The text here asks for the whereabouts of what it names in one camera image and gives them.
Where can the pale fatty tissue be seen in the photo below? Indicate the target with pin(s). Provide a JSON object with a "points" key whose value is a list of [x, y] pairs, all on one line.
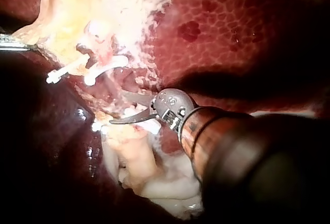
{"points": [[175, 186]]}

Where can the white clip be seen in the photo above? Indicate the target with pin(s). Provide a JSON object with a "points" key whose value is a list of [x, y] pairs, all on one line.
{"points": [[152, 129], [108, 67], [67, 69]]}

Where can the right arm instrument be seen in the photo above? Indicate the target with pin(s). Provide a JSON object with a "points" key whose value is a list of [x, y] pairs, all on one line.
{"points": [[172, 103]]}

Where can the dark red liver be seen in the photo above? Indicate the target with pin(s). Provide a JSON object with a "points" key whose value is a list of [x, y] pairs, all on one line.
{"points": [[221, 28]]}

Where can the left arm instrument jaw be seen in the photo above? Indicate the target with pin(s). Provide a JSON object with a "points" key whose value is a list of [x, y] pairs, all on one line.
{"points": [[6, 38], [15, 48]]}

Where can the dark right arm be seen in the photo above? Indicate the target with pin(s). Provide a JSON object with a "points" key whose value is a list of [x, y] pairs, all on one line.
{"points": [[247, 162]]}

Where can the right arm instrument jaw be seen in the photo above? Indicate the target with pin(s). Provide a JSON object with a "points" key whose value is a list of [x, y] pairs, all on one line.
{"points": [[139, 99], [134, 118]]}

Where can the gallbladder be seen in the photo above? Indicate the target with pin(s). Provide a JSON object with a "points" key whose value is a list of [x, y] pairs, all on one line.
{"points": [[67, 15]]}

